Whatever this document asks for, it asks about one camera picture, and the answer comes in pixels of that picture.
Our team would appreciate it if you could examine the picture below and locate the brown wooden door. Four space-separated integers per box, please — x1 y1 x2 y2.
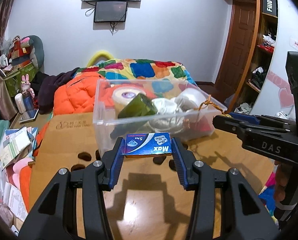
214 0 256 103

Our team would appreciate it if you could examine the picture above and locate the pink rabbit figure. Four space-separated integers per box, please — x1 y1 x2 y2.
21 74 35 99

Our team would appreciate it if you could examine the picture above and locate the red velvet drawstring pouch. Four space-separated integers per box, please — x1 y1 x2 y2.
183 94 230 137

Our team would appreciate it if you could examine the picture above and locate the right hand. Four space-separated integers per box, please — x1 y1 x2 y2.
274 161 292 202

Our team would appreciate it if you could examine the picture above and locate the colourful checked blanket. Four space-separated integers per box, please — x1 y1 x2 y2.
75 59 196 85

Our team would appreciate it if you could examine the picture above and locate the grey plush cushion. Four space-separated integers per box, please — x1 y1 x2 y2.
28 35 45 69

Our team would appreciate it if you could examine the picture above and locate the clear plastic storage bin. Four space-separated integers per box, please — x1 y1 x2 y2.
93 79 227 154

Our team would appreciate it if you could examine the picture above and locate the white lotion bottle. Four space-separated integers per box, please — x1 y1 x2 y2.
15 93 27 114

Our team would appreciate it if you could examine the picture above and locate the small wall monitor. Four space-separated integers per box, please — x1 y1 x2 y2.
94 1 128 23

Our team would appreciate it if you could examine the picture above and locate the white round tape case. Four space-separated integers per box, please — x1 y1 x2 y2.
174 88 207 111

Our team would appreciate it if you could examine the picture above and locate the wooden shelf unit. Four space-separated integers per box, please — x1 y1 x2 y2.
223 0 278 112

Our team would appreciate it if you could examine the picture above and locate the orange puffer jacket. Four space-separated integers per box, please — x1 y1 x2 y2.
19 72 103 210

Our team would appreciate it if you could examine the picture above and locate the green dropper bottle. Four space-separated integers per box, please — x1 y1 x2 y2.
110 93 157 139

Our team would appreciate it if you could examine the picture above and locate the tablet device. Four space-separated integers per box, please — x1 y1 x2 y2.
18 109 39 124

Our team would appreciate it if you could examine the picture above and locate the yellow bed headboard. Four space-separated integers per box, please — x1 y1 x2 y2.
86 50 114 67

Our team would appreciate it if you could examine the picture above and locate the stack of papers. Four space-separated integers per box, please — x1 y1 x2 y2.
0 126 39 171

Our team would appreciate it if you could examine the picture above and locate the dark purple garment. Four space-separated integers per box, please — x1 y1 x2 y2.
30 68 78 114

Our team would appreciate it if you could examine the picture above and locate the blue Max staples box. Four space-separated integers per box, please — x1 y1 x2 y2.
125 132 172 158

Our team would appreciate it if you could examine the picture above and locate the green storage box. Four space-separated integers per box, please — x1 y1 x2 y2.
4 63 38 98

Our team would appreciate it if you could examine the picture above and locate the round cream lidded jar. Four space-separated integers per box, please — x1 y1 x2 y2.
112 86 146 113

